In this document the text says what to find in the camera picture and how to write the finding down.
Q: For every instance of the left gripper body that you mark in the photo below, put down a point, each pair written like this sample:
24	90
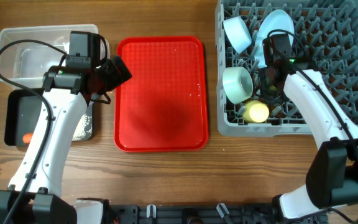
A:
117	72

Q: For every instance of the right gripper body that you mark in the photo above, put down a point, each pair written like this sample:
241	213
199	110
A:
268	83

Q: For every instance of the light green bowl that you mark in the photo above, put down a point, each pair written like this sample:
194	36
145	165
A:
237	84

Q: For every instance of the yellow plastic cup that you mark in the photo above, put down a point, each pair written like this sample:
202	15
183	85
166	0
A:
255	112

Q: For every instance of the light blue plate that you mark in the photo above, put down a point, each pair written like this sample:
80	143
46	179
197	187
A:
277	19

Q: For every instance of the light blue bowl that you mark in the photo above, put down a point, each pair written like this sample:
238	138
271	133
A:
237	33

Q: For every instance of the white rice grains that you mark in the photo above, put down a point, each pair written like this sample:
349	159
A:
84	129

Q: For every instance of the orange carrot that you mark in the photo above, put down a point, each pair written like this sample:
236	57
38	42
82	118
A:
27	138

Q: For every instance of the white plastic spoon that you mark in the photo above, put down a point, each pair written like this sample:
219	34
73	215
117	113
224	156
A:
273	88

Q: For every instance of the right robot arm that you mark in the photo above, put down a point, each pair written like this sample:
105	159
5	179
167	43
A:
332	179

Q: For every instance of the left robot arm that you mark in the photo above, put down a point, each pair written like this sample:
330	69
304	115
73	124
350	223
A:
34	192

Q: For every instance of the grey dishwasher rack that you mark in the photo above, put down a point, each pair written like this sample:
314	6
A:
327	29

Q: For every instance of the red serving tray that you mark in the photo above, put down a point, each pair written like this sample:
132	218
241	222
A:
164	106

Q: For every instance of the clear plastic bin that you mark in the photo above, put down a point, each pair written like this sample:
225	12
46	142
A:
26	63

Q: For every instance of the black plastic tray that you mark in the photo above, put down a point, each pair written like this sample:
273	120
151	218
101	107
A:
23	110

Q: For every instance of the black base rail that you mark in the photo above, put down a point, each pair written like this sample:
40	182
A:
259	213

